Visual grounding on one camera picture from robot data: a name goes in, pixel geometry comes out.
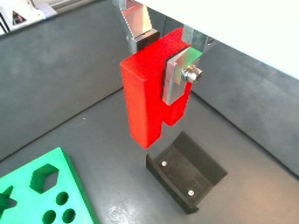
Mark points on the green shape sorting board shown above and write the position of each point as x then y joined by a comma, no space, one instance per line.
43,193

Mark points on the red double-square peg block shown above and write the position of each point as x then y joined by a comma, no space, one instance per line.
143,79

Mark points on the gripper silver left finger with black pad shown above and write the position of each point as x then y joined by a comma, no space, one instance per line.
136,22

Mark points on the gripper silver right finger green tape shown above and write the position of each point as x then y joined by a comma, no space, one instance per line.
181,66

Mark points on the black block holder stand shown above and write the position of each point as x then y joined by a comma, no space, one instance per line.
185,171

